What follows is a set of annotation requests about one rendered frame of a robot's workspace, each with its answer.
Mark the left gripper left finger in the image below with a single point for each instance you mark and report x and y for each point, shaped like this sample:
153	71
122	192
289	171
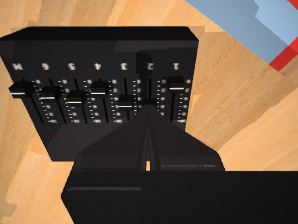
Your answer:
121	148

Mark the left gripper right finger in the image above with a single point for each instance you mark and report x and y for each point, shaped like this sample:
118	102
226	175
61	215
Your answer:
175	149

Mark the black lighting desk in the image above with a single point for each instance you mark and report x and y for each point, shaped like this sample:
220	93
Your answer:
102	76

